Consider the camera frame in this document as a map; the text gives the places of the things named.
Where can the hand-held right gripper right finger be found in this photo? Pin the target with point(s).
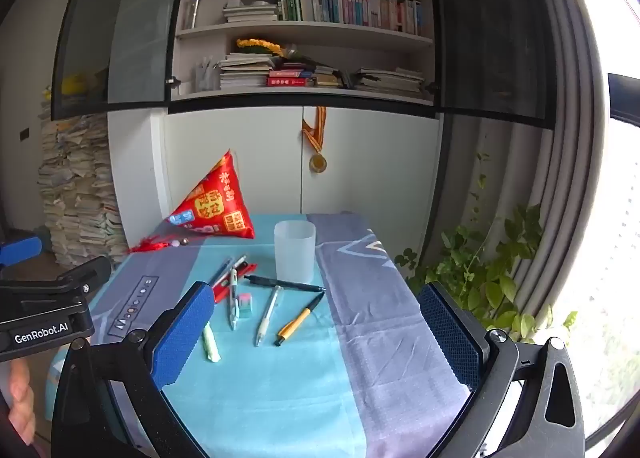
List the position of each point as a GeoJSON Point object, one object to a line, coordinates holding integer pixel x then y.
{"type": "Point", "coordinates": [450, 338]}

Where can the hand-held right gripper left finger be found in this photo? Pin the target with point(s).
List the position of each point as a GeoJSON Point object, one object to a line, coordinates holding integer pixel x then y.
{"type": "Point", "coordinates": [182, 333]}

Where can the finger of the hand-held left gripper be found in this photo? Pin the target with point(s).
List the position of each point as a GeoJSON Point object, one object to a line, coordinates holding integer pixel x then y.
{"type": "Point", "coordinates": [90, 270]}
{"type": "Point", "coordinates": [20, 248]}

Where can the mint green clear pen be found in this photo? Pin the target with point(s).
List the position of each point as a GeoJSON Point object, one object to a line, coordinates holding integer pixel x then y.
{"type": "Point", "coordinates": [233, 308]}

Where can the red and black pen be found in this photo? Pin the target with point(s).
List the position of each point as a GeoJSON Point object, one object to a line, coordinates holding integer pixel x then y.
{"type": "Point", "coordinates": [222, 292]}

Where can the blue gel pen clear cap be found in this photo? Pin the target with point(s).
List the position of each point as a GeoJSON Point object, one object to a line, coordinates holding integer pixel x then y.
{"type": "Point", "coordinates": [220, 274]}

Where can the silver clear pen white grip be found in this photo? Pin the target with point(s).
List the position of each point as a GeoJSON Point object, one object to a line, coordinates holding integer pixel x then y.
{"type": "Point", "coordinates": [236, 265]}

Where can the grey clear retractable pen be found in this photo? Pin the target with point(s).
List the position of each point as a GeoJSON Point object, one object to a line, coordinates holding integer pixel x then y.
{"type": "Point", "coordinates": [267, 313]}

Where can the orange and black pen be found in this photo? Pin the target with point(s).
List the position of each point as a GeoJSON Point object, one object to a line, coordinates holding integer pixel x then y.
{"type": "Point", "coordinates": [297, 323]}

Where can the translucent white plastic cup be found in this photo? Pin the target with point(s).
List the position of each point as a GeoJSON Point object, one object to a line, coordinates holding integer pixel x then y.
{"type": "Point", "coordinates": [295, 253]}

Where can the person's left hand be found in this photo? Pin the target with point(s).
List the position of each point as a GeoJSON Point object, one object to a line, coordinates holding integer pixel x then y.
{"type": "Point", "coordinates": [20, 398]}

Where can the light green novelty pen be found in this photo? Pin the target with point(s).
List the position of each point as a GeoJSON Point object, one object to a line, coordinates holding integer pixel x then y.
{"type": "Point", "coordinates": [210, 343]}

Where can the red tassel with beads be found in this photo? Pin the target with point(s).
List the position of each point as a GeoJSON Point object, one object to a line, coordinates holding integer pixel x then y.
{"type": "Point", "coordinates": [150, 244]}

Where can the pink and green eraser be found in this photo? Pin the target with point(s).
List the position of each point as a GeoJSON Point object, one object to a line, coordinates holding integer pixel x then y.
{"type": "Point", "coordinates": [245, 303]}

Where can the green leafy vine plant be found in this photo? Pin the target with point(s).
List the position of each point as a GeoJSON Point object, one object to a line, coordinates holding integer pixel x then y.
{"type": "Point", "coordinates": [480, 263]}

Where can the tall pile of papers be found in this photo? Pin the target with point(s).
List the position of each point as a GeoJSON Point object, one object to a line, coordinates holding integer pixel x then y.
{"type": "Point", "coordinates": [75, 177]}

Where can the red pyramid snack bag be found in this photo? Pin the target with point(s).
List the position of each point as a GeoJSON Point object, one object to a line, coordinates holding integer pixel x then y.
{"type": "Point", "coordinates": [215, 208]}

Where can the yellow object behind glass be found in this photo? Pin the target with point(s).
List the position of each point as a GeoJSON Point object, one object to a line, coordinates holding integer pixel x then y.
{"type": "Point", "coordinates": [80, 83]}

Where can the white bookshelf cabinet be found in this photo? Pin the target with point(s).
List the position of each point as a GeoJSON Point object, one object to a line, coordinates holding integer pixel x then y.
{"type": "Point", "coordinates": [375, 162]}

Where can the gold medal striped ribbon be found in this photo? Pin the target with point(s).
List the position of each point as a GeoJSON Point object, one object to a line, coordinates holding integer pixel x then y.
{"type": "Point", "coordinates": [318, 162]}

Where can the white paper holder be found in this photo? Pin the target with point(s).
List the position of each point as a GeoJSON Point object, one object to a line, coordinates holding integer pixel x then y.
{"type": "Point", "coordinates": [205, 75]}

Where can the grey curtain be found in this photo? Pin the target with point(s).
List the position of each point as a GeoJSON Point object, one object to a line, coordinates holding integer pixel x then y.
{"type": "Point", "coordinates": [570, 137]}

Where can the tall stack of white books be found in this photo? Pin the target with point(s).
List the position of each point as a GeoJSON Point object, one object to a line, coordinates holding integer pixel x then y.
{"type": "Point", "coordinates": [245, 72]}

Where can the wide dark glass cabinet door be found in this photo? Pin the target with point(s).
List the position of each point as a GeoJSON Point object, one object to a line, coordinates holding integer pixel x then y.
{"type": "Point", "coordinates": [125, 12]}

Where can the red books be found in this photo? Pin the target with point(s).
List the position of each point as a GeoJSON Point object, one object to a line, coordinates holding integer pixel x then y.
{"type": "Point", "coordinates": [290, 78]}

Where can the yellow artificial flowers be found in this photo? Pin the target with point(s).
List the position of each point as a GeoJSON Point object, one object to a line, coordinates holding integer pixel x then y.
{"type": "Point", "coordinates": [257, 45]}

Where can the silver metal flask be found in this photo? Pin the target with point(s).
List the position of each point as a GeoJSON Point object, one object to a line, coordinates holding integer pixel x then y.
{"type": "Point", "coordinates": [196, 7]}

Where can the small pile of brown books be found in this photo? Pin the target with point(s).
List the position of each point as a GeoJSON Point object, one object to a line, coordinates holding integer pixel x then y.
{"type": "Point", "coordinates": [327, 77]}

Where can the small grey book stack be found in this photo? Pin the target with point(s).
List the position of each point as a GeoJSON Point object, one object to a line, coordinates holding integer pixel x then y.
{"type": "Point", "coordinates": [247, 12]}

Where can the narrow dark glass cabinet door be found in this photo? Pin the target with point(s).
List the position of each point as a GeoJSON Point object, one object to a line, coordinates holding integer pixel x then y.
{"type": "Point", "coordinates": [490, 37]}

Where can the row of green spined books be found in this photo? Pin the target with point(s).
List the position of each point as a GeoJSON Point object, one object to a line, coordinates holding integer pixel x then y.
{"type": "Point", "coordinates": [350, 7]}

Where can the dark wall socket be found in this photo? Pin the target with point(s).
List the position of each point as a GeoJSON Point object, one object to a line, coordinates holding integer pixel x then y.
{"type": "Point", "coordinates": [24, 134]}

